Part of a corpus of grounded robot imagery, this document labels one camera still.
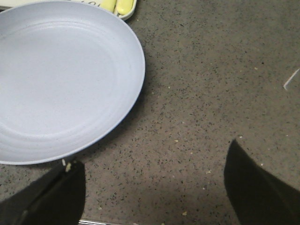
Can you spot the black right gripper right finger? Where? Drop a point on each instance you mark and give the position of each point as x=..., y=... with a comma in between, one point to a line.
x=257, y=196

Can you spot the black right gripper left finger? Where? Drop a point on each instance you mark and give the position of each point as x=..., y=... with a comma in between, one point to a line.
x=57, y=198

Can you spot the light blue plate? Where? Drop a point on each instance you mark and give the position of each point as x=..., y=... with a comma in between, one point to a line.
x=70, y=72

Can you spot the white rectangular tray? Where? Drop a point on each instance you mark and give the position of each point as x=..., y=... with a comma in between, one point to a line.
x=5, y=4

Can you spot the yellow-green vegetable strips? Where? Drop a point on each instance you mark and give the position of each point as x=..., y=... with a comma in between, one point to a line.
x=122, y=7

